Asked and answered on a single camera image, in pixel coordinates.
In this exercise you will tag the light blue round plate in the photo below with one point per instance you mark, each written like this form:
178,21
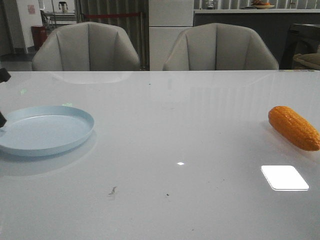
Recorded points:
45,130

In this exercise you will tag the orange toy corn cob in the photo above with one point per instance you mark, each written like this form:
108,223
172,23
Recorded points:
295,128

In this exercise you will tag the background metal table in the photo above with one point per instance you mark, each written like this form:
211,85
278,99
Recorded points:
56,13

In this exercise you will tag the grey armchair left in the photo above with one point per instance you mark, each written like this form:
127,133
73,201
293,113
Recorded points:
87,46

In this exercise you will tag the grey armchair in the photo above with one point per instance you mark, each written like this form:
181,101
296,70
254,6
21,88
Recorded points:
219,47
87,46

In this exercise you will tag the red barrier belt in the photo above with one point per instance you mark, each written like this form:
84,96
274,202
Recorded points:
109,16

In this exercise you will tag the white cabinet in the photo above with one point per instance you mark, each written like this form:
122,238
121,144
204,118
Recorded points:
167,18

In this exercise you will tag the grey armchair right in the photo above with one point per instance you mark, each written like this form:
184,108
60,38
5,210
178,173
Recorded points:
219,47

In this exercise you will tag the fruit bowl on counter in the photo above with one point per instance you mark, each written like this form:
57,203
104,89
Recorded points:
259,4

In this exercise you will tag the dark grey counter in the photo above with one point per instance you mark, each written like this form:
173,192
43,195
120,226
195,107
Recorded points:
271,24

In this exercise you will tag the beige cushion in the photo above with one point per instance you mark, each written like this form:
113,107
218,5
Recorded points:
308,61

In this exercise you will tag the pink wall notice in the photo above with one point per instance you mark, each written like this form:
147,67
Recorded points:
31,9

